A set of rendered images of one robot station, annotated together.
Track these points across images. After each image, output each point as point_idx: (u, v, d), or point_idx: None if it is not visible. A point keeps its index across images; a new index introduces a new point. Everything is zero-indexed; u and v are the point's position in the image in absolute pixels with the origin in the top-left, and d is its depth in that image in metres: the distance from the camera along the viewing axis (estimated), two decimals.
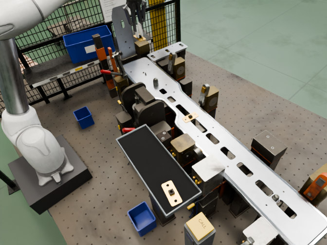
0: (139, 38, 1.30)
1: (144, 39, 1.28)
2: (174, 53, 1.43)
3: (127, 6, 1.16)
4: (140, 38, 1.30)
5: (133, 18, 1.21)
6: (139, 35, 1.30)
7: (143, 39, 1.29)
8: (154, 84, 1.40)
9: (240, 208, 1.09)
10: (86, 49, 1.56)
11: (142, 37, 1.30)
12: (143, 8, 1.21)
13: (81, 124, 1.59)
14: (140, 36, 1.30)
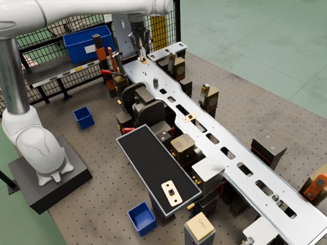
0: (142, 61, 1.41)
1: (147, 62, 1.39)
2: (174, 53, 1.43)
3: (132, 34, 1.27)
4: (143, 60, 1.41)
5: (137, 43, 1.32)
6: (142, 58, 1.41)
7: (146, 61, 1.40)
8: (154, 84, 1.40)
9: (240, 208, 1.09)
10: (86, 49, 1.56)
11: (146, 60, 1.41)
12: (147, 35, 1.32)
13: (81, 124, 1.59)
14: (144, 59, 1.41)
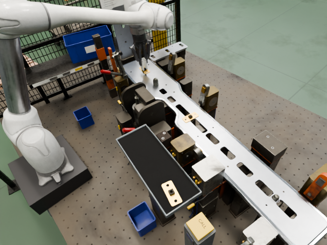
0: (144, 71, 1.46)
1: (148, 72, 1.44)
2: (174, 53, 1.43)
3: (134, 46, 1.32)
4: (145, 70, 1.46)
5: (139, 55, 1.37)
6: (144, 68, 1.46)
7: (148, 71, 1.45)
8: (154, 84, 1.40)
9: (240, 208, 1.09)
10: (86, 49, 1.56)
11: (147, 70, 1.46)
12: (148, 46, 1.37)
13: (81, 124, 1.59)
14: (145, 68, 1.46)
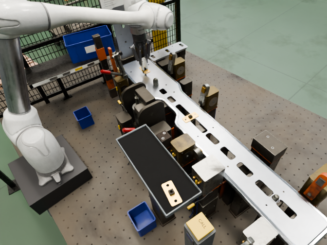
0: (144, 70, 1.46)
1: (149, 72, 1.44)
2: (174, 53, 1.43)
3: (134, 45, 1.32)
4: (145, 70, 1.46)
5: (139, 55, 1.37)
6: (144, 67, 1.46)
7: (148, 71, 1.45)
8: (154, 84, 1.40)
9: (240, 208, 1.09)
10: (86, 49, 1.56)
11: (147, 69, 1.46)
12: (148, 46, 1.36)
13: (81, 124, 1.59)
14: (145, 68, 1.46)
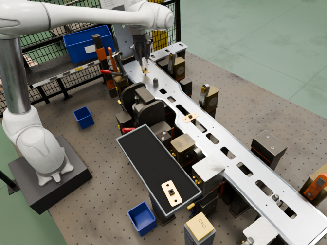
0: (144, 70, 1.46)
1: (149, 72, 1.44)
2: (174, 53, 1.43)
3: (134, 46, 1.32)
4: (145, 70, 1.46)
5: (139, 55, 1.37)
6: (144, 67, 1.46)
7: (148, 71, 1.45)
8: (154, 84, 1.40)
9: (240, 208, 1.09)
10: (86, 49, 1.56)
11: (147, 70, 1.46)
12: (148, 46, 1.36)
13: (81, 124, 1.59)
14: (145, 68, 1.45)
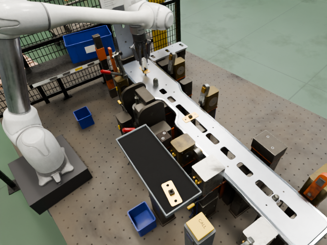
0: (144, 70, 1.46)
1: (148, 72, 1.44)
2: (174, 53, 1.43)
3: (134, 45, 1.32)
4: (145, 70, 1.46)
5: (139, 55, 1.37)
6: (144, 67, 1.46)
7: (148, 71, 1.45)
8: (154, 84, 1.40)
9: (240, 208, 1.09)
10: (86, 49, 1.56)
11: (147, 69, 1.46)
12: (148, 46, 1.36)
13: (81, 124, 1.59)
14: (145, 68, 1.45)
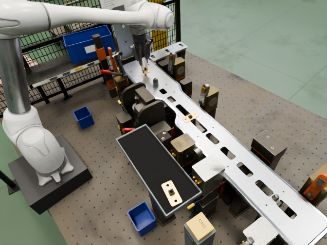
0: (144, 70, 1.46)
1: (149, 72, 1.44)
2: (174, 53, 1.43)
3: (134, 45, 1.32)
4: (145, 70, 1.46)
5: (139, 55, 1.37)
6: (144, 67, 1.46)
7: (148, 71, 1.45)
8: (154, 84, 1.40)
9: (240, 208, 1.09)
10: (86, 49, 1.56)
11: (147, 70, 1.46)
12: (148, 46, 1.36)
13: (81, 124, 1.59)
14: (145, 68, 1.45)
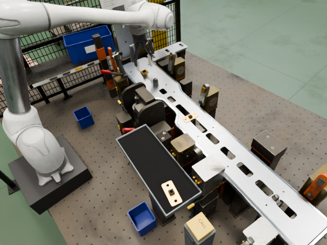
0: (143, 72, 1.47)
1: (147, 73, 1.45)
2: (174, 53, 1.43)
3: (134, 45, 1.32)
4: (144, 72, 1.48)
5: (136, 55, 1.36)
6: (143, 70, 1.48)
7: (146, 72, 1.46)
8: (154, 84, 1.40)
9: (240, 208, 1.09)
10: (86, 49, 1.56)
11: (146, 71, 1.47)
12: (150, 44, 1.36)
13: (81, 124, 1.59)
14: (144, 70, 1.47)
